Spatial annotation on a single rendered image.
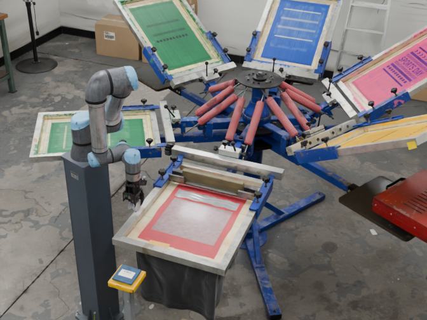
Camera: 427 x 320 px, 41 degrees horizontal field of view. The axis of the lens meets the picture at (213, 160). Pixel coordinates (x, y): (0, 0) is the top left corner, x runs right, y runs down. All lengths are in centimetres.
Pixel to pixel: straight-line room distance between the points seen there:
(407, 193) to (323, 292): 120
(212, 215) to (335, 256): 156
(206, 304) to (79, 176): 93
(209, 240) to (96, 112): 84
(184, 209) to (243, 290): 110
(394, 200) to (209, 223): 95
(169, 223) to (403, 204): 120
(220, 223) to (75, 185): 81
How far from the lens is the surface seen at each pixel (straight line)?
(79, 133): 297
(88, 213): 317
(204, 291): 294
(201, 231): 292
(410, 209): 303
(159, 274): 299
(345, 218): 474
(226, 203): 310
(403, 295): 420
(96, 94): 262
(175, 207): 308
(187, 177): 320
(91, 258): 338
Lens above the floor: 279
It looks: 32 degrees down
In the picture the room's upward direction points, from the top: 2 degrees clockwise
